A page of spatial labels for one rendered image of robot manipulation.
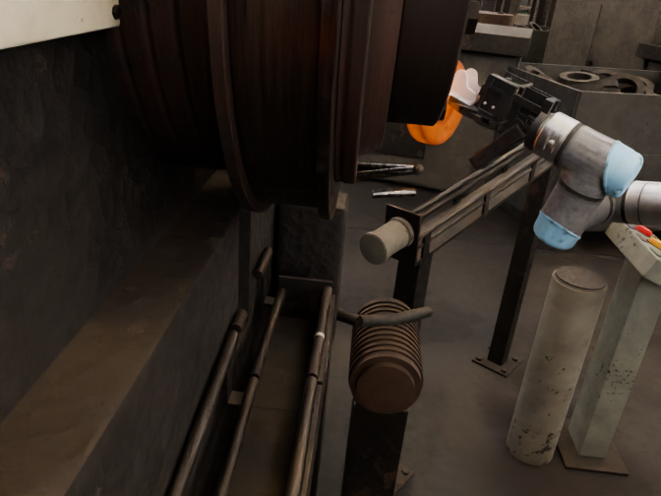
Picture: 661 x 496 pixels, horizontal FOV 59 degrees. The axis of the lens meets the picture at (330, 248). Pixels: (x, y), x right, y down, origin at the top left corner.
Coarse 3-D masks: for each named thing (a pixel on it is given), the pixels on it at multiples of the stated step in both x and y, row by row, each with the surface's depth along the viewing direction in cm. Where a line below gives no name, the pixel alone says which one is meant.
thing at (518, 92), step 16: (496, 80) 95; (480, 96) 97; (496, 96) 95; (512, 96) 94; (528, 96) 95; (544, 96) 93; (480, 112) 97; (496, 112) 96; (512, 112) 96; (528, 112) 95; (544, 112) 92; (496, 128) 97; (528, 128) 95; (528, 144) 94
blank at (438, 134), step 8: (448, 104) 108; (448, 112) 108; (456, 112) 109; (440, 120) 106; (448, 120) 107; (456, 120) 110; (408, 128) 104; (416, 128) 102; (424, 128) 102; (432, 128) 104; (440, 128) 106; (448, 128) 108; (416, 136) 104; (424, 136) 103; (432, 136) 105; (440, 136) 107; (448, 136) 109; (432, 144) 106
